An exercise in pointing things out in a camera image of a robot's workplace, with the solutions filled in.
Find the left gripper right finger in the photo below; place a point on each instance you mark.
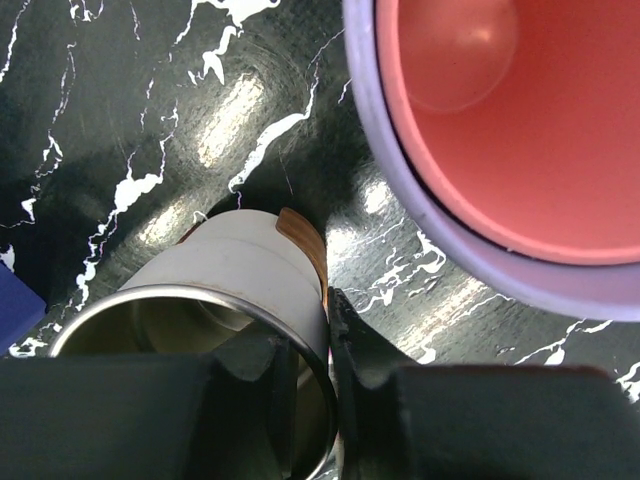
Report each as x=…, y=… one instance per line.
x=403, y=420

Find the lavender plastic cup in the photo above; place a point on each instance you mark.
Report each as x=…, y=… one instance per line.
x=600, y=293

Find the white brown steel tumbler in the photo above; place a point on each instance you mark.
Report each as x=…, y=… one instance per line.
x=239, y=269

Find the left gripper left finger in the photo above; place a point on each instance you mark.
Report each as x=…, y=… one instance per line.
x=227, y=414

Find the pink plastic cup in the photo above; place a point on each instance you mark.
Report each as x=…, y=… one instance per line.
x=522, y=118

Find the left blue binder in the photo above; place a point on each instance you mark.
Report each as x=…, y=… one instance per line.
x=21, y=309

